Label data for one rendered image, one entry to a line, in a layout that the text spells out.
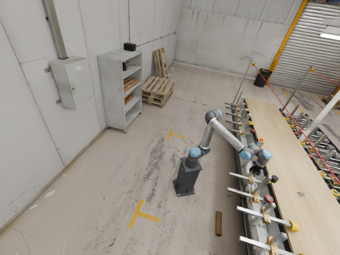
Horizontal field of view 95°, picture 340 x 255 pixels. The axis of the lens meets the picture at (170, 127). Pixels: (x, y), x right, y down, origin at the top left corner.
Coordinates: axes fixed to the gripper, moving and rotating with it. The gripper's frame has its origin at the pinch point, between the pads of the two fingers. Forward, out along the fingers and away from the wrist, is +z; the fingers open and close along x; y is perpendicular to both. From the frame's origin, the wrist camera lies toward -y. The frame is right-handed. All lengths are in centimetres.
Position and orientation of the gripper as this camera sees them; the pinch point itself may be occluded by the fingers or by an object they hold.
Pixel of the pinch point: (250, 174)
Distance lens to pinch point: 202.5
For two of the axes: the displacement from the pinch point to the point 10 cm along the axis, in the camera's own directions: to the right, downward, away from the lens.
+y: -2.5, 5.6, -7.9
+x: 9.6, 2.6, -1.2
